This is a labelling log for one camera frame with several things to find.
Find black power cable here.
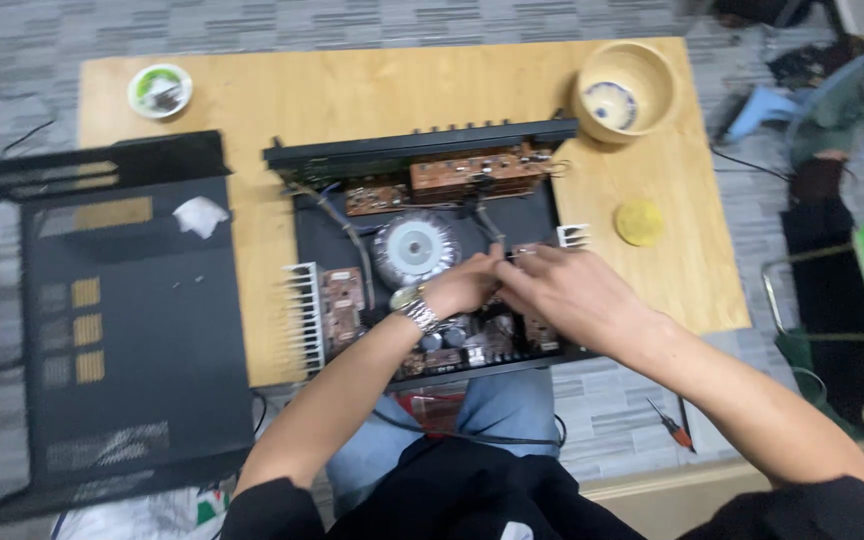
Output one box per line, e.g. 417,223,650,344
368,408,568,450

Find silver toroidal transformer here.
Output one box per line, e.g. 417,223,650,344
370,211,463,291

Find beige bowl with blue pattern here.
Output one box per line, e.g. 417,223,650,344
571,40,679,145

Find wooden table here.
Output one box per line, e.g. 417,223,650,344
78,37,753,390

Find crumpled white tissue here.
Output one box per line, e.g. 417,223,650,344
172,196,231,240

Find black metal amplifier cover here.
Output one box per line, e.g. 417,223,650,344
0,130,256,526

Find light blue plastic stool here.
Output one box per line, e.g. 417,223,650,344
724,84,804,144

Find person's left hand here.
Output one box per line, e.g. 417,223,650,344
424,242,508,319

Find white plastic bag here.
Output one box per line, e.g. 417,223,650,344
53,483,234,540

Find small silver finned heatsink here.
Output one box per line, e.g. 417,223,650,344
556,223,592,249

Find green chair with metal frame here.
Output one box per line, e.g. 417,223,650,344
760,219,864,444

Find small white green-rimmed dish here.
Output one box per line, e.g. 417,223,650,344
127,63,194,120

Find person's blue jeans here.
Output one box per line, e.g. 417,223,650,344
324,367,562,519

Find electric fan with grille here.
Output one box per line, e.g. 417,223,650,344
784,49,864,219

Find red-handled screwdriver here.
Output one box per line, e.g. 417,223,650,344
645,397,697,454

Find brown circuit board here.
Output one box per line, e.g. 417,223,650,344
409,150,557,205

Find silver metal wristwatch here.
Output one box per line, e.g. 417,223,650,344
389,283,442,336

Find round yellow sponge pad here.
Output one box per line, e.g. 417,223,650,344
614,199,665,248

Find person's black shirt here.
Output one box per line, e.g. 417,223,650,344
219,437,864,540

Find person's right hand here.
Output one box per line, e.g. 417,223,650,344
493,244,662,357

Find open black amplifier chassis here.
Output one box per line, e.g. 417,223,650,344
262,116,598,391

